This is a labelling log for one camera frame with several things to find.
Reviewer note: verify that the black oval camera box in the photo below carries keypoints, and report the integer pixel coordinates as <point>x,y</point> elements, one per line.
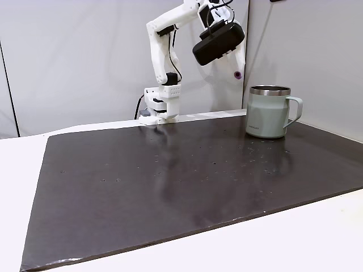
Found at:
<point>218,42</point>

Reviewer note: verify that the pale green metal mug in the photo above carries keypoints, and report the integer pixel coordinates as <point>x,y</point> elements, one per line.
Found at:
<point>265,116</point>

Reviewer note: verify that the black table mat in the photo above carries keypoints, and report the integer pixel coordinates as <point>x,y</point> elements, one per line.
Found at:
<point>170,184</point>

